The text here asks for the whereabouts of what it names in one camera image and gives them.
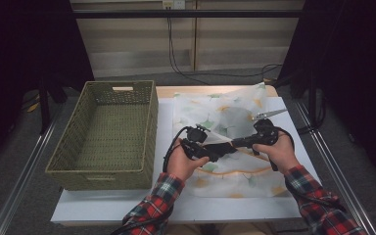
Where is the black wall cable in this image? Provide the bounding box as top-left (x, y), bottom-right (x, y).
top-left (166, 16), bottom-right (283, 86)

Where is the black garment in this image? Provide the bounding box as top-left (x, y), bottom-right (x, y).
top-left (209, 106), bottom-right (258, 164)

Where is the right hand-held gripper cable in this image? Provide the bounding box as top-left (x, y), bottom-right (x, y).
top-left (275, 126), bottom-right (347, 213)

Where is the green woven basket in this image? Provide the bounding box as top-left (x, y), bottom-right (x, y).
top-left (44, 80), bottom-right (160, 191)

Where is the black stand post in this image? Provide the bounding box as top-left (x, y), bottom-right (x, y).
top-left (307, 70), bottom-right (317, 125)
top-left (38, 76), bottom-right (52, 135)

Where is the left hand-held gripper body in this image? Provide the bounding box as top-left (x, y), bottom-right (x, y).
top-left (179, 123), bottom-right (212, 161)

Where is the white table cover sheet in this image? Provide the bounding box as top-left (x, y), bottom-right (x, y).
top-left (50, 96), bottom-right (321, 226)

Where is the white leaf-print mesh laundry bag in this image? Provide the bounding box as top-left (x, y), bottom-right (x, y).
top-left (171, 82), bottom-right (292, 200)

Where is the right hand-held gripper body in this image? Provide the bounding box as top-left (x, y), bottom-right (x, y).
top-left (251, 108), bottom-right (288, 147)

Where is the hand-held gripper cable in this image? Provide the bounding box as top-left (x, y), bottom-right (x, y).
top-left (275, 126), bottom-right (347, 213)
top-left (111, 126), bottom-right (190, 235)

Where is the white wall outlet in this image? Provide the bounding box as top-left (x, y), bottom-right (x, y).
top-left (162, 0), bottom-right (186, 10)

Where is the yellow floor tag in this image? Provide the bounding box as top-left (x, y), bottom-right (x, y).
top-left (25, 96), bottom-right (41, 114)

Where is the metal floor rail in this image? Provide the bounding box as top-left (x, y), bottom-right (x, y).
top-left (0, 107), bottom-right (63, 235)
top-left (295, 101), bottom-right (376, 235)

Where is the left hand-held gripper cable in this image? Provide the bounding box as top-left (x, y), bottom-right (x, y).
top-left (111, 126), bottom-right (190, 235)

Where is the person's right hand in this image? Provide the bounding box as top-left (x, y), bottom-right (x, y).
top-left (254, 131), bottom-right (300, 175)

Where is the black horizontal bar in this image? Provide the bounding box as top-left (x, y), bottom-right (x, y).
top-left (72, 9), bottom-right (305, 19)

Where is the person's left hand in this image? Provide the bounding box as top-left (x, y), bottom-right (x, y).
top-left (166, 140), bottom-right (210, 182)

